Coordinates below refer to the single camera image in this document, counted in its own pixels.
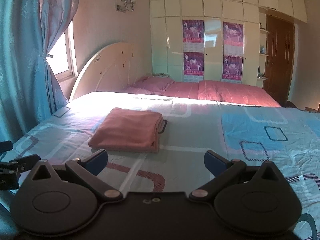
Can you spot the pink pillow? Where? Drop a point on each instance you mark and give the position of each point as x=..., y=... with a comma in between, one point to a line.
x=154, y=85

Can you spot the upper left purple poster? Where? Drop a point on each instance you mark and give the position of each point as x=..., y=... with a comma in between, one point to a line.
x=193, y=31

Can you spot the wall lamp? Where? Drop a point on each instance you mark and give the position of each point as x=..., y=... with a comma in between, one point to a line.
x=127, y=5

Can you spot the purple poster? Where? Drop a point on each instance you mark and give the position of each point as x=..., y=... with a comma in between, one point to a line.
x=233, y=34
x=193, y=31
x=232, y=68
x=193, y=63

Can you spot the lower left purple poster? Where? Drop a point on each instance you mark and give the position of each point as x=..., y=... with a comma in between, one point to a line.
x=193, y=63

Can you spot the cream glossy wardrobe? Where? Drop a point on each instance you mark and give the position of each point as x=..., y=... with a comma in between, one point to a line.
x=167, y=44

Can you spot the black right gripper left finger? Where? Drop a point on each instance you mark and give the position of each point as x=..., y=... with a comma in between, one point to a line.
x=85, y=173

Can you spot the window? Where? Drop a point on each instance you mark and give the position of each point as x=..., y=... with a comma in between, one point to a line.
x=63, y=60

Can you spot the pink ribbed garment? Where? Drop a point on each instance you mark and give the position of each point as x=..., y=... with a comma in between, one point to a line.
x=128, y=130

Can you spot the cream round headboard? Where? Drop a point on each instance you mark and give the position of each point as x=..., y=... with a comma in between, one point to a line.
x=111, y=69

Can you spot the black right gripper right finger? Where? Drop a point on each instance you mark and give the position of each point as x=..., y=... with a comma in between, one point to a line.
x=225, y=172

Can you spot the lower right purple poster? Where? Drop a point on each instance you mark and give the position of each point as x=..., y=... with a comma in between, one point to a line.
x=232, y=68

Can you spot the blue patterned bed sheet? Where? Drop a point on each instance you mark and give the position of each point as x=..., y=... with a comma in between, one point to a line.
x=288, y=137

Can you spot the blue curtain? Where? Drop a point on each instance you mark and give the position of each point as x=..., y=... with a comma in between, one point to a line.
x=30, y=92

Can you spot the pink quilt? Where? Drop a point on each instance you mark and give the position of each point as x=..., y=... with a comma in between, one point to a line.
x=238, y=94

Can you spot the brown wooden door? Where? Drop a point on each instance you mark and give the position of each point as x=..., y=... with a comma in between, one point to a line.
x=280, y=56

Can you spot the upper right purple poster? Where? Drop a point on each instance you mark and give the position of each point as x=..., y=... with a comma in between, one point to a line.
x=233, y=34

